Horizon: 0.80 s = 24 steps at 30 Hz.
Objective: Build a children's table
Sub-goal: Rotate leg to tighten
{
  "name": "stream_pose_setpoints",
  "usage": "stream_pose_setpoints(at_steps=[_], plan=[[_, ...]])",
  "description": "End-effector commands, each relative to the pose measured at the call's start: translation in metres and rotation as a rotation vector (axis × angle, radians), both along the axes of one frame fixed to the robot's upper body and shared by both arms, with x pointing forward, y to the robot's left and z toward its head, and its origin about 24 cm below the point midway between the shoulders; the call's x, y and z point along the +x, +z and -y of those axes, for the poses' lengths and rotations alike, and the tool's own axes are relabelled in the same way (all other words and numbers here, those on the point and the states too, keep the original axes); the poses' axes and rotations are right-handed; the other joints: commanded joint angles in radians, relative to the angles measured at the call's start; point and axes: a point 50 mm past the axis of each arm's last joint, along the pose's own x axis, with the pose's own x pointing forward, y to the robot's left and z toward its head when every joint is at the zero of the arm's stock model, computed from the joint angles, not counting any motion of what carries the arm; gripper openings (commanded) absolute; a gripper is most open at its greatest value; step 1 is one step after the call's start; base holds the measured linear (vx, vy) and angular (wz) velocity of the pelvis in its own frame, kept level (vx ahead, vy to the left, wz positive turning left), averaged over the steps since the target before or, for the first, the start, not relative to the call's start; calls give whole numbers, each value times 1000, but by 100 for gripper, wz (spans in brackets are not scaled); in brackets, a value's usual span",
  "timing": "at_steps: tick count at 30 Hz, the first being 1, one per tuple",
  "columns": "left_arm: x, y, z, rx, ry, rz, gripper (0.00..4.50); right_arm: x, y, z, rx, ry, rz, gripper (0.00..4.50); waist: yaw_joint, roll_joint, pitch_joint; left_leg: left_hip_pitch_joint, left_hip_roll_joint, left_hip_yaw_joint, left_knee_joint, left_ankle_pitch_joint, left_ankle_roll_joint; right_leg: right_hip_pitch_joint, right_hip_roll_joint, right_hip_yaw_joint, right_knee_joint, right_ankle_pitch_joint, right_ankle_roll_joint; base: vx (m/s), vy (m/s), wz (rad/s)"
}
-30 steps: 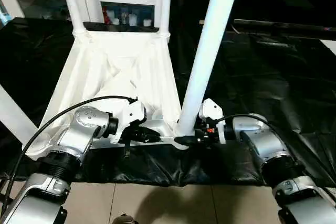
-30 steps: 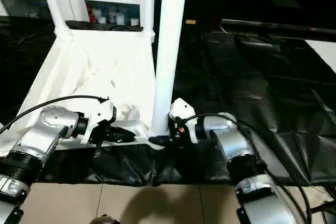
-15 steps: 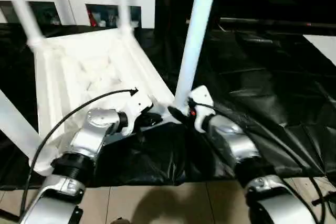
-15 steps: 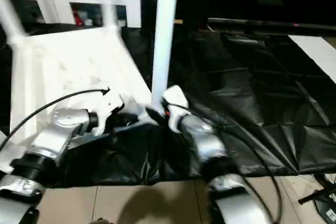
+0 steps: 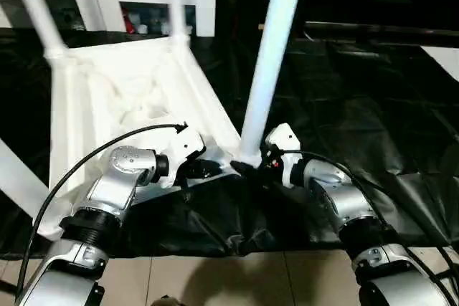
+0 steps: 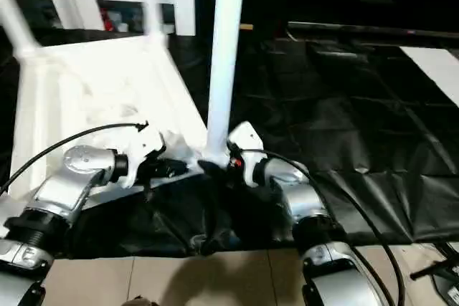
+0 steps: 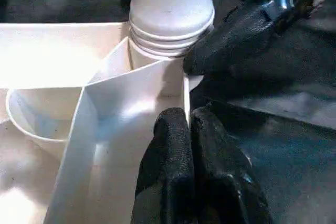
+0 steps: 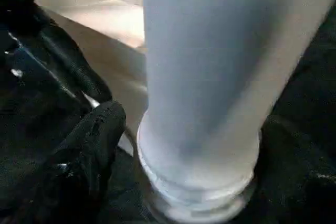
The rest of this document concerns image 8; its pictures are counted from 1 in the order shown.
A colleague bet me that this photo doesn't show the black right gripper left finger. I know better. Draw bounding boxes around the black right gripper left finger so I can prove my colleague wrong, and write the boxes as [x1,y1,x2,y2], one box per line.
[0,101,127,224]

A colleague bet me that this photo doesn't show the white plastic table leg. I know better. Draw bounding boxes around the white plastic table leg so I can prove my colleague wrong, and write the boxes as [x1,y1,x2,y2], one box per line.
[136,0,336,222]

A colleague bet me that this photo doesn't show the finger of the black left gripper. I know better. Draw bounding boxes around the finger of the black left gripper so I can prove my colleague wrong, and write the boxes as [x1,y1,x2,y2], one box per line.
[0,25,96,115]

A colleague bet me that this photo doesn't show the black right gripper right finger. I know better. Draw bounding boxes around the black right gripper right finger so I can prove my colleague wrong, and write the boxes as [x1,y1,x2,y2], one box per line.
[247,115,336,224]

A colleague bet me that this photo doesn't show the black plastic mat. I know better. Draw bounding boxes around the black plastic mat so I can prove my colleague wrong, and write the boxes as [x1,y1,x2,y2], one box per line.
[0,4,336,224]

